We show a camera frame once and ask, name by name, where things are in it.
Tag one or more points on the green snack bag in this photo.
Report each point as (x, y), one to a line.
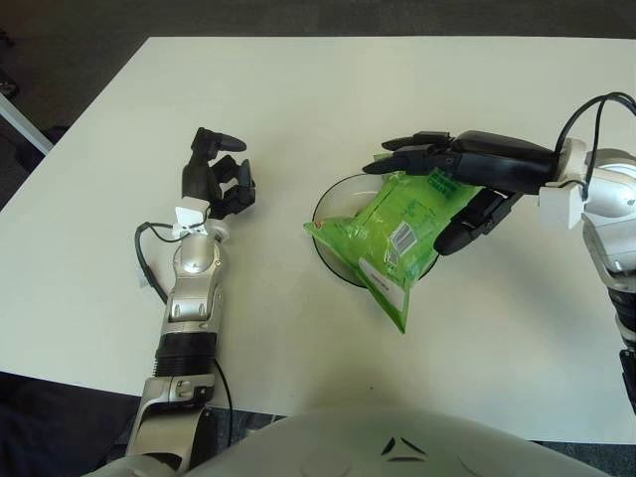
(397, 213)

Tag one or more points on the white plate with black rim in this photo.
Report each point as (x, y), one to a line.
(338, 199)

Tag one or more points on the white wrist tag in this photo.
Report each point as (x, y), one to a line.
(559, 204)
(189, 216)

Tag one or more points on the white left wrist tag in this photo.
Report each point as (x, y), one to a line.
(189, 216)

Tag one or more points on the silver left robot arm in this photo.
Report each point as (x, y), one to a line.
(196, 258)

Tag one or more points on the white furniture edge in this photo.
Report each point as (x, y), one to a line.
(20, 121)

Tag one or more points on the white right wrist tag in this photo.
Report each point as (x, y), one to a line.
(559, 204)

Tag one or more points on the grey robot torso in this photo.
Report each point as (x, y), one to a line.
(348, 444)

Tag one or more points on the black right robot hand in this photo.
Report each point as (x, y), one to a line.
(497, 159)

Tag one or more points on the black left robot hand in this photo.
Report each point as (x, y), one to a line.
(195, 176)

